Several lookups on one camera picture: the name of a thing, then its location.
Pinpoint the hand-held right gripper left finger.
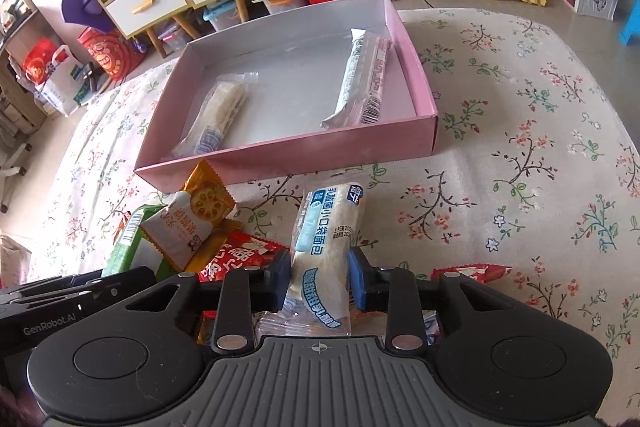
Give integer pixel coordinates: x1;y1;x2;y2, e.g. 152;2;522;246
107;249;292;356

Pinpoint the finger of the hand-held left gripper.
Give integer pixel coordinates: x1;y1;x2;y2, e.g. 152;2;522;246
0;273;109;301
0;267;157;316

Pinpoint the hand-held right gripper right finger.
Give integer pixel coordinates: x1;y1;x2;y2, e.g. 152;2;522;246
348;247;523;354

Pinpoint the green snack packet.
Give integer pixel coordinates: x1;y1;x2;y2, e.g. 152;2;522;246
101;204;167;279

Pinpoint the white blue bread packet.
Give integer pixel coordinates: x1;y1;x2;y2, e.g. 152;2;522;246
257;182;369;339

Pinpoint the pink cardboard box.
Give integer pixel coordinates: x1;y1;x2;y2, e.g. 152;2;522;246
134;0;441;198

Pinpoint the white orange snack packet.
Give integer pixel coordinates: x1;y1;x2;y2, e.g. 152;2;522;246
139;192;222;273

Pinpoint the orange round-print snack packet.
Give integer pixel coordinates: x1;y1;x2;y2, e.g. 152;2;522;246
172;159;237;275

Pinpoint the white chair base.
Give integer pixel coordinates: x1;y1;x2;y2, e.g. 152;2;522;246
0;141;29;214

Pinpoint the clear bread packet blue label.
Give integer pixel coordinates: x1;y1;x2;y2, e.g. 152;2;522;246
172;76;259;158

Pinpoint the floral printed cloth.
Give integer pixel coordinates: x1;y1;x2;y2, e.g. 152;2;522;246
27;7;640;408

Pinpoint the long white pink striped packet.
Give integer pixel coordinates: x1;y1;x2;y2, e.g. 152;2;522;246
320;28;394;130

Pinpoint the white red shopping bag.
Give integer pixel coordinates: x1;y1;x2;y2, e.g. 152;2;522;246
22;38;89;117

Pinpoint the red printed bag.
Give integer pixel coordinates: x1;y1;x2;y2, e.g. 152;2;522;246
77;26;146;81

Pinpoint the blue lid storage box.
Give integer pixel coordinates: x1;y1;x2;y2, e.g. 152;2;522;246
202;0;241;33

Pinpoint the blue plastic stool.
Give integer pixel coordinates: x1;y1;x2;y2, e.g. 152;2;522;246
619;0;640;48

